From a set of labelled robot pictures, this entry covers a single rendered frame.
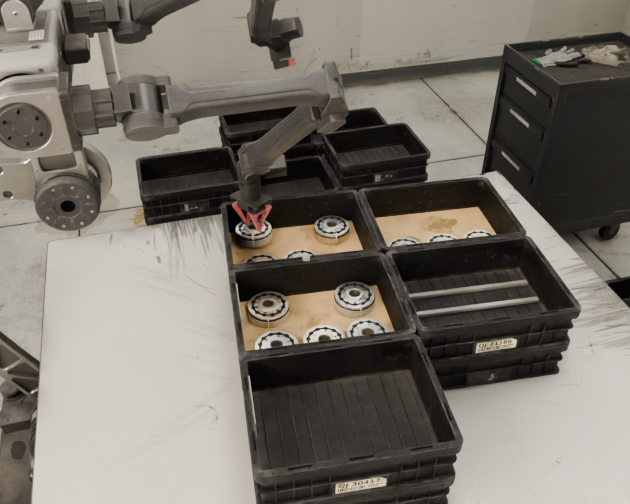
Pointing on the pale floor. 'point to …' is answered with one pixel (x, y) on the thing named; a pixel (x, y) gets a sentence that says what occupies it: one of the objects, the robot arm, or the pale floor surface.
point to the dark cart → (574, 133)
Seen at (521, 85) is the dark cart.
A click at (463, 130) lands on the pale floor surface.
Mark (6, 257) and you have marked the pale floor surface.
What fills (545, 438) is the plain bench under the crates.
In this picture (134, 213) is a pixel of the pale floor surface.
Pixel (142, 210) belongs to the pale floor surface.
